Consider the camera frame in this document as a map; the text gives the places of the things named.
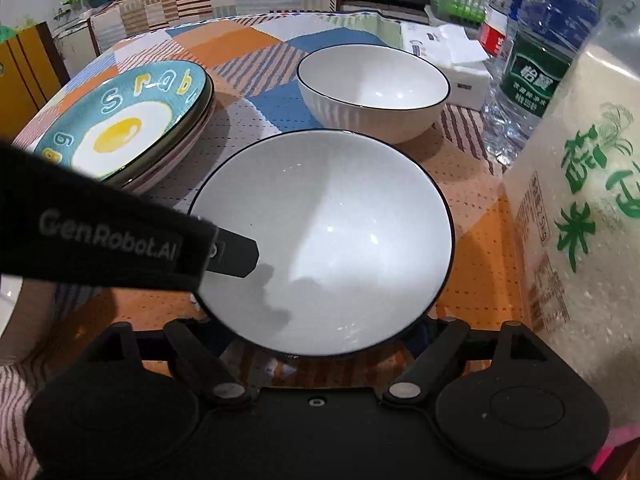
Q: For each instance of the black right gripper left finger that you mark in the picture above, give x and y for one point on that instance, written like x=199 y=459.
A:
x=197 y=347

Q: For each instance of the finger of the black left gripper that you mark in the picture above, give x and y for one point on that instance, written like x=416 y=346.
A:
x=233 y=255

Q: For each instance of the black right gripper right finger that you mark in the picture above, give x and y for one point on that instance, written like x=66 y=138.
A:
x=437 y=349

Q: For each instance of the large white bowl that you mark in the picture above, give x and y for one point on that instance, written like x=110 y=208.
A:
x=27 y=313

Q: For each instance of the teal fried egg plate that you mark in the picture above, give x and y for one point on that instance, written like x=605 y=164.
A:
x=118 y=123

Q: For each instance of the white ribbed bowl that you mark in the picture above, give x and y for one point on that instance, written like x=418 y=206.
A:
x=389 y=94
x=355 y=240

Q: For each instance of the wooden chair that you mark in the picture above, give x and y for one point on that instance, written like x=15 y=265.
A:
x=32 y=72

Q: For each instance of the clear bag of rice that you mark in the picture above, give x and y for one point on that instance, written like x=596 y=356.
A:
x=574 y=198

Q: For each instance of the colourful patchwork tablecloth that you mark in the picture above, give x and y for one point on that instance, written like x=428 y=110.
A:
x=252 y=60

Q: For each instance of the white tissue pack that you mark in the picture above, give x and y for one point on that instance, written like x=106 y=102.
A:
x=460 y=58

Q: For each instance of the patchwork covered counter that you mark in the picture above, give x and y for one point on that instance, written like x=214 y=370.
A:
x=127 y=18

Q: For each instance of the red label water bottle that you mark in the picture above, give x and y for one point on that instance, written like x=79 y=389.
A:
x=500 y=15

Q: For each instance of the green plastic basket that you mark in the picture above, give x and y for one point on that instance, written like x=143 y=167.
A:
x=462 y=12

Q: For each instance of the green label water bottle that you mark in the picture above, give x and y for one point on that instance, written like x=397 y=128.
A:
x=539 y=50

